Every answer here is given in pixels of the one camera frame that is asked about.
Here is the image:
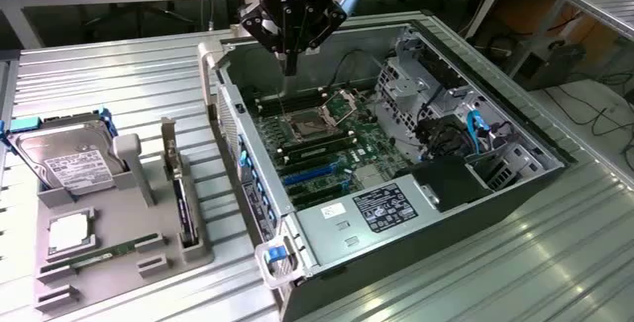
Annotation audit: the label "green graphics card metal bracket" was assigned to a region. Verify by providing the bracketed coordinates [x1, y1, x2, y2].
[161, 116, 202, 249]

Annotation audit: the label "long black expansion slot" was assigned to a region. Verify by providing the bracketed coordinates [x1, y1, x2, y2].
[290, 191, 349, 208]
[289, 183, 345, 199]

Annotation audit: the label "metal socket cover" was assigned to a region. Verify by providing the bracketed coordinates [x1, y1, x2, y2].
[321, 90, 364, 119]

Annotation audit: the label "black RAM slot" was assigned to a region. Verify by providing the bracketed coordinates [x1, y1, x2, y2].
[284, 140, 356, 157]
[260, 101, 328, 115]
[280, 131, 349, 149]
[256, 92, 325, 107]

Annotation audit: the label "grey power supply unit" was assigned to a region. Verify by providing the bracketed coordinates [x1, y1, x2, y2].
[292, 173, 442, 275]

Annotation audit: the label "blue data wire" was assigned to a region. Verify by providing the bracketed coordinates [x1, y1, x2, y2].
[464, 108, 486, 154]

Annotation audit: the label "open black PC case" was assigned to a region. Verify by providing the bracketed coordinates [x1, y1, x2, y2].
[198, 9, 579, 318]

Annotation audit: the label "low metal disk bay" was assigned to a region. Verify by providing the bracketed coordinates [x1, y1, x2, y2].
[464, 138, 568, 194]

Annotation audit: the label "black floor cables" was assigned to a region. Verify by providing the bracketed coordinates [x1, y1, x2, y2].
[544, 72, 634, 138]

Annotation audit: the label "grey parts rack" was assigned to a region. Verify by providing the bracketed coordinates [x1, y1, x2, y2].
[33, 116, 218, 314]

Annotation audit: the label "black box on floor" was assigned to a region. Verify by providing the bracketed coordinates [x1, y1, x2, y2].
[518, 41, 587, 91]

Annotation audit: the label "silver hard disk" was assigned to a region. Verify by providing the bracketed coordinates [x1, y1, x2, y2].
[14, 122, 126, 195]

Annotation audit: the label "tall metal disk bay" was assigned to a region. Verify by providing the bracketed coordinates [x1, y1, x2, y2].
[374, 27, 478, 125]

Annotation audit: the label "blue expansion slot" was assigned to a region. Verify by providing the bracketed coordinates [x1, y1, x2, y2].
[281, 163, 340, 186]

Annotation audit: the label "silver CPU chip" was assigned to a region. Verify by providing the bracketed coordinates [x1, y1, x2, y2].
[49, 213, 97, 255]

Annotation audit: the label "black wire bundle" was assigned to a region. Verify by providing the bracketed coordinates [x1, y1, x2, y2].
[414, 113, 472, 160]

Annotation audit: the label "silver chipset heatsink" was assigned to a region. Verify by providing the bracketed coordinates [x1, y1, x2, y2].
[353, 165, 386, 186]

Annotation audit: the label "thin metal locking lever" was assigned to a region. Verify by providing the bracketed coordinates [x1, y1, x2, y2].
[277, 76, 289, 122]

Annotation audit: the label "thin black curved wire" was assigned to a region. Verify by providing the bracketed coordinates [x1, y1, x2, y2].
[333, 48, 384, 86]

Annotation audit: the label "blue disk caddy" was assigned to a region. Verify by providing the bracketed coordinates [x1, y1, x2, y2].
[0, 104, 119, 160]

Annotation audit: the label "CPU socket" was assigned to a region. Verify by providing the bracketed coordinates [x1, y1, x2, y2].
[286, 108, 345, 140]

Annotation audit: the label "aluminium frame table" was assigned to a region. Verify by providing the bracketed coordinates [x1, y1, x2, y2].
[506, 0, 634, 82]

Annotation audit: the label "installed dark RAM stick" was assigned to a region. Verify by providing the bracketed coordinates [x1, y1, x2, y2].
[286, 146, 360, 164]

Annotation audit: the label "green RAM stick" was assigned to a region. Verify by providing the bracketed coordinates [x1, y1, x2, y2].
[47, 238, 157, 269]

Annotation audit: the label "green motherboard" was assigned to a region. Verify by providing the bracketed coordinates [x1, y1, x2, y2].
[252, 87, 413, 208]

